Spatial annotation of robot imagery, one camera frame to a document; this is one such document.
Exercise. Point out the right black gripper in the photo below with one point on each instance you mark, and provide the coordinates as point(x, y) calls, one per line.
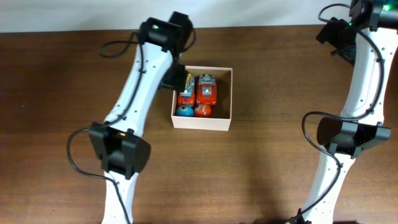
point(329, 33)

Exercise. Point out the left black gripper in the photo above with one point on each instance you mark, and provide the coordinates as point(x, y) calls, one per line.
point(179, 86)

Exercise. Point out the red truck with yellow crane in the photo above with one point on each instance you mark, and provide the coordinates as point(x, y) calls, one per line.
point(187, 96)

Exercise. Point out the red toy fire truck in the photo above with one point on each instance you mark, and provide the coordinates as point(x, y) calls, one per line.
point(207, 90)

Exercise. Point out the blue toy ball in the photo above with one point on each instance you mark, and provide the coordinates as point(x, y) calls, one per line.
point(184, 110)

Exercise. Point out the orange-red toy ball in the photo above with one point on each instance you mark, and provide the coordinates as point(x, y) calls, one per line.
point(202, 111)

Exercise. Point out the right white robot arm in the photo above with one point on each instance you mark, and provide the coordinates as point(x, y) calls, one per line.
point(368, 42)

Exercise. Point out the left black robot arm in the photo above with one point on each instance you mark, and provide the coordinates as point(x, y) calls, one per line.
point(118, 142)

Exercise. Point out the pink cardboard box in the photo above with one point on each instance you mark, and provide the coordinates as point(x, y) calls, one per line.
point(220, 119)

